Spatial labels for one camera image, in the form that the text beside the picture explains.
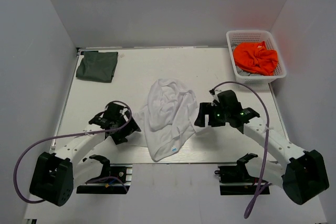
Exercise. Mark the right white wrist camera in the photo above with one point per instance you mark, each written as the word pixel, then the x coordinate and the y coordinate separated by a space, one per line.
pixel 215 101

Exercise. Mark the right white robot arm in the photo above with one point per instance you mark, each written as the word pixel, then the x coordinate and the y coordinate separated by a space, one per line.
pixel 301 174

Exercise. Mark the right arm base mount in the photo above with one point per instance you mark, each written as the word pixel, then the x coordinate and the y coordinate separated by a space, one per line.
pixel 234 182

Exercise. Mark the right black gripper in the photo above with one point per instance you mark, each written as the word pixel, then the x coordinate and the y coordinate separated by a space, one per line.
pixel 206 108

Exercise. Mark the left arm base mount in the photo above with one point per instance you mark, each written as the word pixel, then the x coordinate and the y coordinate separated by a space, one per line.
pixel 117 181

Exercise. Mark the folded dark green t-shirt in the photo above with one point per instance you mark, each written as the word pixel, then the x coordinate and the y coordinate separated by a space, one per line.
pixel 97 66

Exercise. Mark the orange t-shirt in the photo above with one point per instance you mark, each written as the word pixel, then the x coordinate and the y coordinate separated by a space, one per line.
pixel 255 58

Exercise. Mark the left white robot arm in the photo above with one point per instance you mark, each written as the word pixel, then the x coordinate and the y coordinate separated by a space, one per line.
pixel 57 174

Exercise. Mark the white t-shirt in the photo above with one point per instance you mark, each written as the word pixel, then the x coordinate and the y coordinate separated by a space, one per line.
pixel 166 120

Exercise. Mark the white plastic basket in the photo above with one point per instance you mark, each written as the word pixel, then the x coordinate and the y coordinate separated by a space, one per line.
pixel 235 37

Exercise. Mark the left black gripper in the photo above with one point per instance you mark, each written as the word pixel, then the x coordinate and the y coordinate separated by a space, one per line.
pixel 119 138

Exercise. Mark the grey t-shirt in basket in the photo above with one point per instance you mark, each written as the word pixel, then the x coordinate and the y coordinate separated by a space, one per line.
pixel 244 73

